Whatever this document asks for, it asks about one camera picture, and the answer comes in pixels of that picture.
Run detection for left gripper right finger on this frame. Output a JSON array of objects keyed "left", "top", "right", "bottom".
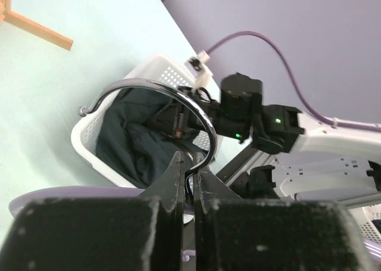
[{"left": 193, "top": 168, "right": 375, "bottom": 270}]

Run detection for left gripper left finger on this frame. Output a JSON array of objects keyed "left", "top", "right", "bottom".
[{"left": 1, "top": 152, "right": 185, "bottom": 270}]

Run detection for wooden clothes rack frame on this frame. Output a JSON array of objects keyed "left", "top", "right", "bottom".
[{"left": 1, "top": 0, "right": 73, "bottom": 51}]

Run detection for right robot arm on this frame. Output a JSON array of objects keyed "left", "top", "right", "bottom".
[{"left": 147, "top": 73, "right": 380, "bottom": 190}]

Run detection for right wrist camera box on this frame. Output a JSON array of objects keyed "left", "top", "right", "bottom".
[{"left": 185, "top": 51, "right": 213, "bottom": 88}]

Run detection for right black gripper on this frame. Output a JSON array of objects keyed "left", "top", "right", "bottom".
[{"left": 145, "top": 86, "right": 220, "bottom": 139}]

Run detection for dark navy shorts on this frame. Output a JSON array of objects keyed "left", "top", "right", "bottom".
[{"left": 96, "top": 88, "right": 206, "bottom": 188}]

